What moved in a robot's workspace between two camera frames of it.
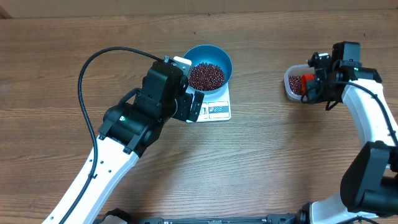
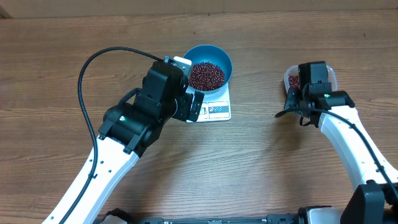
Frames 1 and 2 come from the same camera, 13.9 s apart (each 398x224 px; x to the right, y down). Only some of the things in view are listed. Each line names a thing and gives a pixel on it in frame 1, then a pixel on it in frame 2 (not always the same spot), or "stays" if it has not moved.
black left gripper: x=185 y=99 stays
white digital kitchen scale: x=214 y=107 stays
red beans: x=296 y=83 stays
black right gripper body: x=327 y=94 to x=295 y=100
